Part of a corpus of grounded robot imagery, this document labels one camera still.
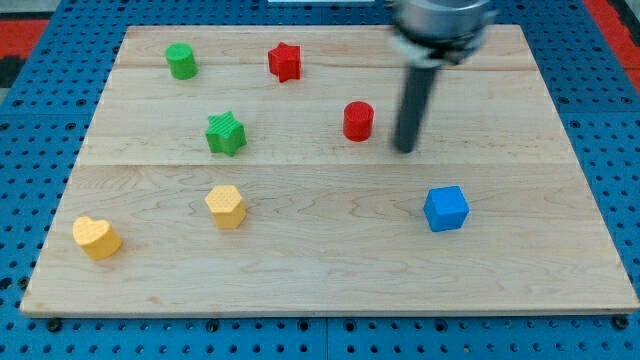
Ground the yellow heart block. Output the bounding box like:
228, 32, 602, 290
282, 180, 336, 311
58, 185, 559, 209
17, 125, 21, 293
72, 216, 123, 261

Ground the red cylinder block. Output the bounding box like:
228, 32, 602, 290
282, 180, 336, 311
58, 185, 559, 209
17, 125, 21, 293
343, 101, 374, 142

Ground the yellow hexagon block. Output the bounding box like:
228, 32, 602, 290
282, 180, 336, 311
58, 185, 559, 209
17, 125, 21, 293
205, 185, 247, 229

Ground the green star block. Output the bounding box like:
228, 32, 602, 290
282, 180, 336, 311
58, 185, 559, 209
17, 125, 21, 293
205, 111, 247, 157

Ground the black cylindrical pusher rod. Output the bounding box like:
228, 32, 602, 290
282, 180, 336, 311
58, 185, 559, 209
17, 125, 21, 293
392, 66, 440, 153

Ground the red star block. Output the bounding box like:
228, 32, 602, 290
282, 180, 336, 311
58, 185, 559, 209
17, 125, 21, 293
267, 42, 302, 83

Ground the light wooden board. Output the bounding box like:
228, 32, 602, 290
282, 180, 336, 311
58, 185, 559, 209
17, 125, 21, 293
21, 25, 639, 318

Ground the green cylinder block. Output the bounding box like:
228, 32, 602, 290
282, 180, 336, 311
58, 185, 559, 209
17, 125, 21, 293
165, 43, 198, 80

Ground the blue cube block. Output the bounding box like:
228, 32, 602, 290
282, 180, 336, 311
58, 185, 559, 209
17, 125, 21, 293
423, 186, 470, 232

